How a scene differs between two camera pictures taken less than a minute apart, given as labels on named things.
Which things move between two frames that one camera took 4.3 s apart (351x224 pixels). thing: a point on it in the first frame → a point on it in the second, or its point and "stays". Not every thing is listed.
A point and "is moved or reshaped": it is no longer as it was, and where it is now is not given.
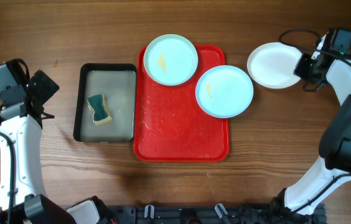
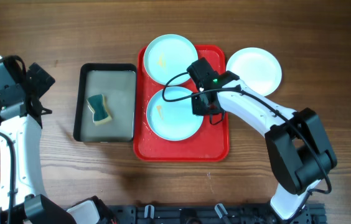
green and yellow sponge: (98, 103) stays
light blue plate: (224, 91) is moved or reshaped
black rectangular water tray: (117, 84) stays
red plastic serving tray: (169, 124) stays
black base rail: (249, 214) stays
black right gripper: (304, 68) → (203, 104)
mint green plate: (170, 60) stays
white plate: (272, 65) → (257, 69)
